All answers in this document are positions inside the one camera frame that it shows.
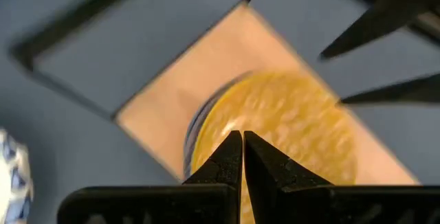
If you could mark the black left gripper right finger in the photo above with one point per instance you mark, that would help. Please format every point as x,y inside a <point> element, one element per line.
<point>309,205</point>

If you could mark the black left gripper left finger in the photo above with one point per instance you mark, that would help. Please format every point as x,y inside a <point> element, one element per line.
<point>172,205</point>

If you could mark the black frame wooden shelf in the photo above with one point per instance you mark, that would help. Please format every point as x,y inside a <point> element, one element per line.
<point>192,79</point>

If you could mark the blue ceramic bowl yellow inside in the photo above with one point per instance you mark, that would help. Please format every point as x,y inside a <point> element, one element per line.
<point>285,121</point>

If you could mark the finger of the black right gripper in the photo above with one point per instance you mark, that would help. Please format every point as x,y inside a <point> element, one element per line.
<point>405,93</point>
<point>381,21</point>

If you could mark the large blue-white paper bowl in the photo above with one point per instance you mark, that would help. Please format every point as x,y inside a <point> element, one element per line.
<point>13,182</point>

